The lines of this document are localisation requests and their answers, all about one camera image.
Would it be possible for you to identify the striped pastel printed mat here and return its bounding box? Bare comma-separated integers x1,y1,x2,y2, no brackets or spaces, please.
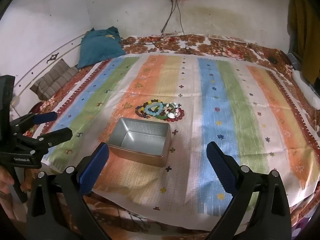
41,54,320,230

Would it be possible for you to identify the black power cable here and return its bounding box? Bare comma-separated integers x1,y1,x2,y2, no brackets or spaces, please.
150,0,190,53
161,0,175,34

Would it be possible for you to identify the silver metal tin box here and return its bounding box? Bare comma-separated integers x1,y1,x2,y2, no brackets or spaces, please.
107,117,172,167

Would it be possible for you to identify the grey striped cushion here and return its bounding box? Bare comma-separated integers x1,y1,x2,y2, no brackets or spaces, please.
29,58,79,101

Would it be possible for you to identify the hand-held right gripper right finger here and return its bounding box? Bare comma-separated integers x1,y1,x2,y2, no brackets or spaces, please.
205,141,292,240

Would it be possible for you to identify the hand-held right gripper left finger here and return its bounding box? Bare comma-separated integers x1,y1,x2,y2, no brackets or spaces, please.
26,142,112,240

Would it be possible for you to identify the yellow curtain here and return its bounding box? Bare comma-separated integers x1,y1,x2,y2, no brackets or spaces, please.
287,0,320,83

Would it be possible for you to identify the black headboard ornament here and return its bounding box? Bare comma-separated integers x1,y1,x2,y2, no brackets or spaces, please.
46,52,60,64

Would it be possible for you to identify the person's left hand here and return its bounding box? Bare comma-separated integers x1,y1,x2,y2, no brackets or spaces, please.
0,166,15,196

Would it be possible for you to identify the teal pillow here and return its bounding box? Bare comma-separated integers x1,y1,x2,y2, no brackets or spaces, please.
77,26,126,70

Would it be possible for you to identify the white bed headboard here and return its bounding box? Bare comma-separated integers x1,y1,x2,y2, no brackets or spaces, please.
10,27,95,120

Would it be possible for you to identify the multicolour glass bead bracelet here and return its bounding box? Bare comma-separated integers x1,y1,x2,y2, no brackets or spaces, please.
135,101,153,118

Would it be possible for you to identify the dark red bead bracelet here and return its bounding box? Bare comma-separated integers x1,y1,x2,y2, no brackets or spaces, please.
168,108,186,122

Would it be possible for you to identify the pile of mixed jewelry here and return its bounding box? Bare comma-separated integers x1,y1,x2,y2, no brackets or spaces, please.
135,99,186,122

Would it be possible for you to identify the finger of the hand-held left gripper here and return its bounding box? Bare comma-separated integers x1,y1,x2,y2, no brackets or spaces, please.
10,112,58,133
19,127,73,155

